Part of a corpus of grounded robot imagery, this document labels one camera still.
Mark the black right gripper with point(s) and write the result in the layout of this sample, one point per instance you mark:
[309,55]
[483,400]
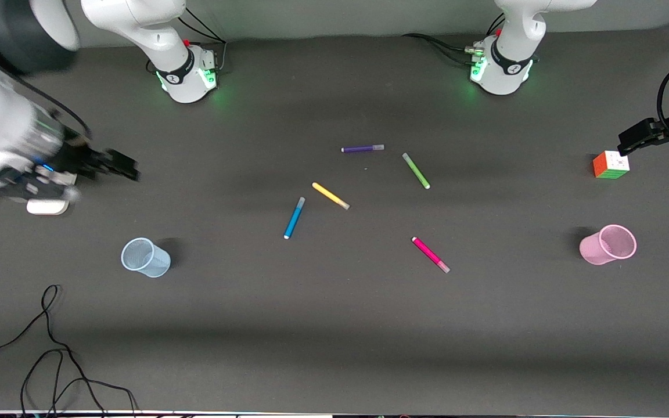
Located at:
[77,158]

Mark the blue marker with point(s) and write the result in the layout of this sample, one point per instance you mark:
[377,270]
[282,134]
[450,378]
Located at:
[294,218]

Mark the pink marker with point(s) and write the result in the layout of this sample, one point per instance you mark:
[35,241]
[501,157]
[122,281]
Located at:
[430,254]

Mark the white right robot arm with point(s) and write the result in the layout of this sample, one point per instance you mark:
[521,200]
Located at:
[137,23]

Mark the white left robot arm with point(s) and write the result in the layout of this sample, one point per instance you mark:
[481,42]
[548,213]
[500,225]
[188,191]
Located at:
[511,35]

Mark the colourful puzzle cube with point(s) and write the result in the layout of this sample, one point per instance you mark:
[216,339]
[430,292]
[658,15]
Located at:
[611,165]

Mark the white flat rectangular pad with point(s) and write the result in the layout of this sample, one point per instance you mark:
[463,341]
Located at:
[47,207]

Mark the blue mesh cup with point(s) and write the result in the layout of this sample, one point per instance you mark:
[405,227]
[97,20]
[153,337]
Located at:
[146,258]

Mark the pink mesh cup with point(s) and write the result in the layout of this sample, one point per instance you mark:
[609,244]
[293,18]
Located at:
[607,245]

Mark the yellow marker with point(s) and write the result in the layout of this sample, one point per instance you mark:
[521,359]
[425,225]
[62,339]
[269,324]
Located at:
[330,195]

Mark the green marker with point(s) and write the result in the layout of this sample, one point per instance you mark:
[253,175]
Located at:
[416,170]

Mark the purple marker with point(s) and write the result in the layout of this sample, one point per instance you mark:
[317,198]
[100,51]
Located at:
[362,148]

